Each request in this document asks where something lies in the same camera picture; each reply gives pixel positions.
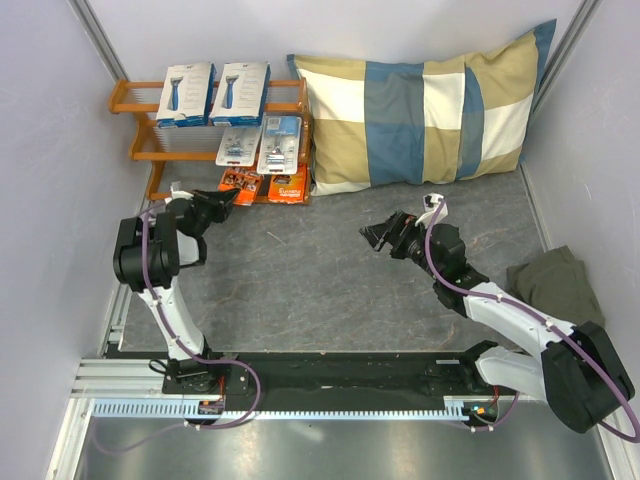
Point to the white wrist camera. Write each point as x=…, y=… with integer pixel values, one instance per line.
x=176, y=192
x=432, y=207

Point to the clear blister razor pack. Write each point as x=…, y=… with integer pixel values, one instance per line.
x=238, y=146

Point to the orange wooden two-tier shelf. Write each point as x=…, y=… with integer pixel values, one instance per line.
x=199, y=144

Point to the white box blue razor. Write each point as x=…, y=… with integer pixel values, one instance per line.
x=186, y=97
x=241, y=94

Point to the orange black razor pack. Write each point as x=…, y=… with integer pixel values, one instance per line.
x=288, y=189

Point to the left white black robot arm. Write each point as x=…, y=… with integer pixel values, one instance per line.
x=151, y=250

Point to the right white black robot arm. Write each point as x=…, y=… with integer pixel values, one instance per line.
x=574, y=369

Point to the orange razor cartridge pack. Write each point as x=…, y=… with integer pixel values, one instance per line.
x=248, y=181

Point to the Gillette razor blister pack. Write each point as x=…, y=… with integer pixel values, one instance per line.
x=279, y=145

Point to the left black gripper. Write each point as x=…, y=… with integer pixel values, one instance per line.
x=218, y=201

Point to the olive green cloth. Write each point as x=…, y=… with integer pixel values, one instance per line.
x=557, y=284

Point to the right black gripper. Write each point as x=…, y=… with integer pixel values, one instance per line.
x=402, y=226

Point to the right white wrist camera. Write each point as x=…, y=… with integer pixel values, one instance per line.
x=432, y=207

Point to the blue beige checkered pillow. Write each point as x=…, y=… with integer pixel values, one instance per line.
x=434, y=122

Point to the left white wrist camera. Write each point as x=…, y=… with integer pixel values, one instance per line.
x=176, y=192

